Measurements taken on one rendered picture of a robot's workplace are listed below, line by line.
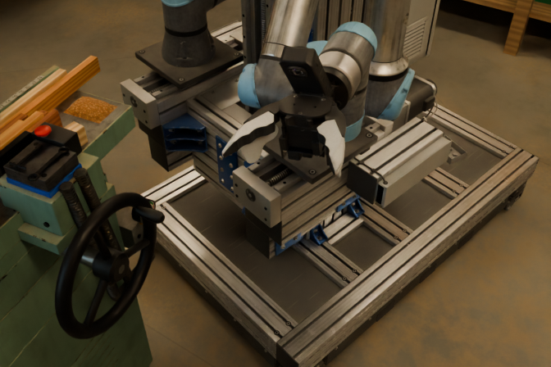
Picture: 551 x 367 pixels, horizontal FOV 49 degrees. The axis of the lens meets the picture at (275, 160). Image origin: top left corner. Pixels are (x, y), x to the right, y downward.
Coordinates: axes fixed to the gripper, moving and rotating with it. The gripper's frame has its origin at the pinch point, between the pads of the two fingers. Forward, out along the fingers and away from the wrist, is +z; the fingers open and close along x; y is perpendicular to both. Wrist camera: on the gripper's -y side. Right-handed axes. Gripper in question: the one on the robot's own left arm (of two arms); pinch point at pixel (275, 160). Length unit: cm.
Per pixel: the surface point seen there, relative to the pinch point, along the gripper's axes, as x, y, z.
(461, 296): -16, 127, -88
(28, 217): 56, 27, -4
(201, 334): 59, 117, -41
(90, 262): 45, 36, -4
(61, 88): 71, 21, -37
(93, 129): 59, 26, -30
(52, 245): 50, 31, -1
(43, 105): 71, 21, -31
